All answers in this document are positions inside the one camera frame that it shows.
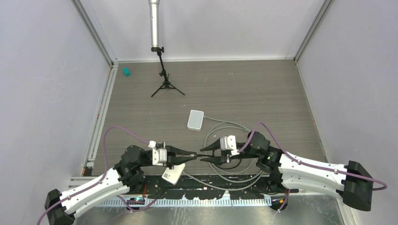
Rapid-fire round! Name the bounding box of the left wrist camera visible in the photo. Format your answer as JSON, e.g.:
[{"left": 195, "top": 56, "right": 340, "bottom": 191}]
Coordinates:
[{"left": 148, "top": 141, "right": 167, "bottom": 166}]

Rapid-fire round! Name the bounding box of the white network switch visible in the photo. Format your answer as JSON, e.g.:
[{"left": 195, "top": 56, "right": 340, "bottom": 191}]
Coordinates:
[
  {"left": 161, "top": 163, "right": 185, "bottom": 185},
  {"left": 187, "top": 110, "right": 204, "bottom": 131}
]

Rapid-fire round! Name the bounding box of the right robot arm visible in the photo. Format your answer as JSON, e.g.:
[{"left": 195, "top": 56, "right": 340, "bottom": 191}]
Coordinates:
[{"left": 201, "top": 132, "right": 373, "bottom": 211}]

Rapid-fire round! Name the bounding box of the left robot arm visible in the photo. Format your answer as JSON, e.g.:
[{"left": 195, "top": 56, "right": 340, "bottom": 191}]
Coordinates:
[{"left": 45, "top": 143, "right": 197, "bottom": 225}]

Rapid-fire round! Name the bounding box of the teal small block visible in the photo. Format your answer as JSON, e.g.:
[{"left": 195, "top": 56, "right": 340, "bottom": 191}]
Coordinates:
[{"left": 123, "top": 67, "right": 130, "bottom": 76}]

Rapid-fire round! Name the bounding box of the black tripod stand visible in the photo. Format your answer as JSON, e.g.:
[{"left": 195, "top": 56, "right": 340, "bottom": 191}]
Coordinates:
[{"left": 151, "top": 47, "right": 185, "bottom": 97}]

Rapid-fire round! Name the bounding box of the grey ethernet cable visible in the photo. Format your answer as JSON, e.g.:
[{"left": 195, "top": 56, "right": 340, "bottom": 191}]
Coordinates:
[{"left": 182, "top": 115, "right": 265, "bottom": 191}]

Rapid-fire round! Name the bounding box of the white slotted cable duct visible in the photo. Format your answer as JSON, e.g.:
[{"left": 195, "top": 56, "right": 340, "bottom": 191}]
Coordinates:
[{"left": 97, "top": 195, "right": 272, "bottom": 207}]

